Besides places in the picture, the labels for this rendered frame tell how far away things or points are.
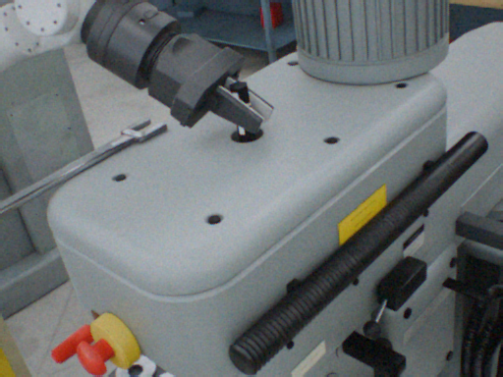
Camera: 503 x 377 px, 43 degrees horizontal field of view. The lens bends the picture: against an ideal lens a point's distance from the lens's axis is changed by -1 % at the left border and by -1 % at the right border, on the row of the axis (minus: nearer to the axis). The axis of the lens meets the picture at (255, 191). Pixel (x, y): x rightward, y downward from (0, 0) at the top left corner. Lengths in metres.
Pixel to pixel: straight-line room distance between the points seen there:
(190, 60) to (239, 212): 0.19
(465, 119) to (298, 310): 0.50
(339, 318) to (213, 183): 0.24
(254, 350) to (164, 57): 0.32
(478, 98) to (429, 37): 0.27
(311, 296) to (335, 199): 0.10
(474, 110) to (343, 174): 0.41
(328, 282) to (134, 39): 0.32
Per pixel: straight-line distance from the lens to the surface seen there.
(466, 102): 1.05
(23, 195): 0.70
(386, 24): 0.78
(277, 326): 0.60
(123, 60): 0.71
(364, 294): 0.80
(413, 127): 0.75
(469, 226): 0.99
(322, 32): 0.80
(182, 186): 0.65
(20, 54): 0.81
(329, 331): 0.76
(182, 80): 0.68
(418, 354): 1.03
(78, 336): 0.79
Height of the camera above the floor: 2.22
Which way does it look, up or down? 32 degrees down
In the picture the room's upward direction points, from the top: 10 degrees counter-clockwise
